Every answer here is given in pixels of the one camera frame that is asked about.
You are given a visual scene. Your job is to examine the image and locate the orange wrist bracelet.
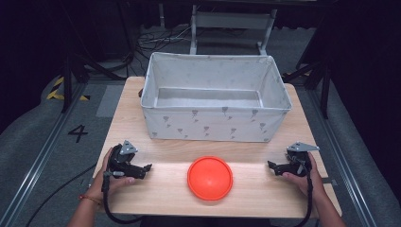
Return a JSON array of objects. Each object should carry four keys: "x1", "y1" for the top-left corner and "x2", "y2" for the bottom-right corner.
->
[{"x1": 78, "y1": 194, "x2": 103, "y2": 205}]

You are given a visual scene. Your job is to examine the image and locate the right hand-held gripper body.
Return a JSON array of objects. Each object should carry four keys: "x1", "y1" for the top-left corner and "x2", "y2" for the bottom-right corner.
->
[{"x1": 272, "y1": 141, "x2": 321, "y2": 178}]

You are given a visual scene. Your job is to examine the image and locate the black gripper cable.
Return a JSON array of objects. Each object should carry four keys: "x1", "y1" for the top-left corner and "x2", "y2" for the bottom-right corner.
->
[
  {"x1": 100, "y1": 170, "x2": 145, "y2": 225},
  {"x1": 291, "y1": 154, "x2": 315, "y2": 227}
]

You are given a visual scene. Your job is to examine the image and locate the bundle of floor cables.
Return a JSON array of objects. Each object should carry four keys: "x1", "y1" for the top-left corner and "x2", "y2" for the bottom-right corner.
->
[{"x1": 126, "y1": 25, "x2": 247, "y2": 77}]

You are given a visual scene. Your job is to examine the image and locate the yellow black hazard tape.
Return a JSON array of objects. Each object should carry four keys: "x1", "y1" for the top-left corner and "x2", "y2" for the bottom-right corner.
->
[{"x1": 45, "y1": 76, "x2": 91, "y2": 102}]

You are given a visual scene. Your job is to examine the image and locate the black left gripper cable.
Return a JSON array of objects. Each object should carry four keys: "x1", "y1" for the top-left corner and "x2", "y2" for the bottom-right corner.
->
[{"x1": 100, "y1": 170, "x2": 145, "y2": 225}]

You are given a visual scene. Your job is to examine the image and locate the white fabric storage box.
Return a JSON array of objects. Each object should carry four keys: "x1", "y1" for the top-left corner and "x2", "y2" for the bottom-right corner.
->
[{"x1": 140, "y1": 51, "x2": 293, "y2": 144}]

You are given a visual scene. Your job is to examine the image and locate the person's right hand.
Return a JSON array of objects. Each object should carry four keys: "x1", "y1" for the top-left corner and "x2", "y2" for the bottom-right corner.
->
[{"x1": 282, "y1": 151, "x2": 329, "y2": 203}]

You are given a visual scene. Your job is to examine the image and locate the black tripod stand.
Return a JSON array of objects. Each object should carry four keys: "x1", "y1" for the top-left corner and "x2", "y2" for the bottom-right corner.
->
[
  {"x1": 60, "y1": 0, "x2": 127, "y2": 114},
  {"x1": 282, "y1": 31, "x2": 335, "y2": 120}
]

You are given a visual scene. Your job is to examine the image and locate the grey metal stand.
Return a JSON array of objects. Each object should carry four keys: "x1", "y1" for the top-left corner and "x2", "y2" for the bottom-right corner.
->
[{"x1": 188, "y1": 4, "x2": 278, "y2": 57}]

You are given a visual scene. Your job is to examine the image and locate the orange round plate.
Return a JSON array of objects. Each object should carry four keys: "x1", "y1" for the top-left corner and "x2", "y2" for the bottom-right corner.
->
[{"x1": 186, "y1": 155, "x2": 235, "y2": 201}]

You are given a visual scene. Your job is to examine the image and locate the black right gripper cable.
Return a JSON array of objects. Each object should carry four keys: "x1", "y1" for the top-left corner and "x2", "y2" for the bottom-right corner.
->
[{"x1": 291, "y1": 154, "x2": 315, "y2": 227}]

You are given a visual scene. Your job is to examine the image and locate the person's left hand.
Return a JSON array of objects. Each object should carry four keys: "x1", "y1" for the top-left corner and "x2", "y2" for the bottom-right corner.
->
[{"x1": 84, "y1": 147, "x2": 137, "y2": 201}]

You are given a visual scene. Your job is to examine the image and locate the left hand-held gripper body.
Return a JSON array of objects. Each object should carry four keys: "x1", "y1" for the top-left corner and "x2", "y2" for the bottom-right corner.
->
[{"x1": 107, "y1": 139, "x2": 147, "y2": 180}]

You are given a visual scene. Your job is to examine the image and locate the black floor cable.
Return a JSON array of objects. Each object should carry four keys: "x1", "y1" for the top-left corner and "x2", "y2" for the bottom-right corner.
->
[{"x1": 25, "y1": 162, "x2": 98, "y2": 227}]

